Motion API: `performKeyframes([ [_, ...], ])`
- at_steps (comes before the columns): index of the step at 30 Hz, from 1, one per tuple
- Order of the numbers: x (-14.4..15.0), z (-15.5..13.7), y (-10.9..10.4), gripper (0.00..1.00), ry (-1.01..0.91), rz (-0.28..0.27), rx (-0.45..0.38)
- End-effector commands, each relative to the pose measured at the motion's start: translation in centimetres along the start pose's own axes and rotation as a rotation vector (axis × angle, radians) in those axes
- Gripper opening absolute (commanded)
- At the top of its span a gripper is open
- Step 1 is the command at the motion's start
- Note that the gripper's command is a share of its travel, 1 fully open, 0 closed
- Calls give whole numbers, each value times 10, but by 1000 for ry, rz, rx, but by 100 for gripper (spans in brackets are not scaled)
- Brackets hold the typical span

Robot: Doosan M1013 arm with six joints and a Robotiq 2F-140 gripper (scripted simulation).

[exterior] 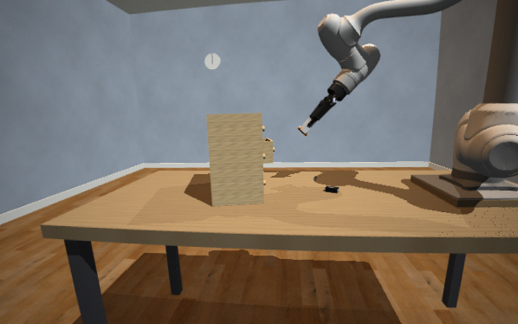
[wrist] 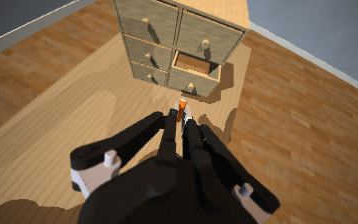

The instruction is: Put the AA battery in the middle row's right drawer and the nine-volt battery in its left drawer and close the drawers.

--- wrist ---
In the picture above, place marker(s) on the orange battery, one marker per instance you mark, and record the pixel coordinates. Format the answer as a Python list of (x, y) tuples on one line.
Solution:
[(182, 104)]

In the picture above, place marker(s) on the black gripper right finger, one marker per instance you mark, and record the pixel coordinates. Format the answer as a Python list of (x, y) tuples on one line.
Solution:
[(211, 158)]

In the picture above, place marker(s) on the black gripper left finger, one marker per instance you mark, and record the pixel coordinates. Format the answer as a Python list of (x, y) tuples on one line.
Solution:
[(95, 163)]

